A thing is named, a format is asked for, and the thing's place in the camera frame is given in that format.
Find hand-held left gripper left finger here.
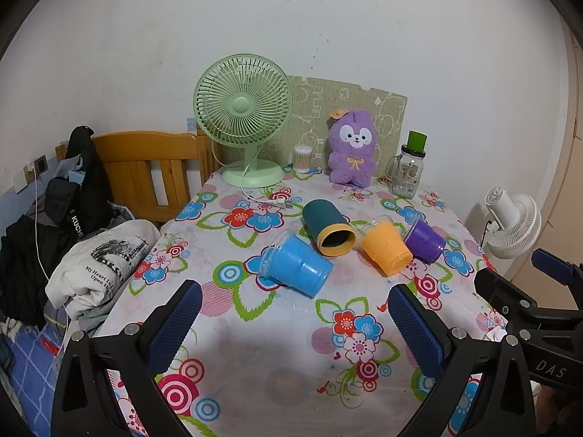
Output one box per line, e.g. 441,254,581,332
51,279,204,437

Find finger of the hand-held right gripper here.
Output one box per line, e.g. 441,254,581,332
474,267,539,325
531,248,583,293

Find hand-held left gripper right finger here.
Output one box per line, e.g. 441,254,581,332
387,283,539,437

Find blue plastic cup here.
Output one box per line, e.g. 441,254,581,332
258,232,334,300

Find orange plastic cup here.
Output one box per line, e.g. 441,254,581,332
360,218,413,278

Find purple plastic cup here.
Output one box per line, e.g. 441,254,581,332
403,216,447,265

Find dark teal cup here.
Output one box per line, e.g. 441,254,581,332
302,199,357,256

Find person's right hand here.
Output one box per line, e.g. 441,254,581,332
534,383,583,437

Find white desk fan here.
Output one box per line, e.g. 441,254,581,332
482,186,543,261

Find grey cloth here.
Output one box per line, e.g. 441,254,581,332
66,298,120,335

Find beige door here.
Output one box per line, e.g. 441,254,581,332
500,22,583,311

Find white printed shirt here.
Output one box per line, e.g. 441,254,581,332
44,219,161,322

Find floral tablecloth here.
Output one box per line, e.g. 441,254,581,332
54,164,509,437

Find glass jar with green lid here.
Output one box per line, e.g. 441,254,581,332
386,130,429,199

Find blue checked bedsheet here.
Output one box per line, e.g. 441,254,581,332
0,316,70,437

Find pile of clothes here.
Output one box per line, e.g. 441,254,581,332
0,126,116,329

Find wooden headboard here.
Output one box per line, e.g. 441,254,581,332
55,129,224,229

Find purple plush toy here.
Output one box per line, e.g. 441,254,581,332
327,108,379,188

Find cotton swab container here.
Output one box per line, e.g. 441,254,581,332
293,144,315,174

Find green desk fan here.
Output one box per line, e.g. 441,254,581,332
193,54,293,188

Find patterned beige board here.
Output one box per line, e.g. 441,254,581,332
285,75,409,179

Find white fan power cable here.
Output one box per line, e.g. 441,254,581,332
240,163,295,210

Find white charging cable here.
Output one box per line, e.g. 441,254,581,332
24,166,74,361

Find wall socket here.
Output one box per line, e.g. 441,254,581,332
23,155,49,192

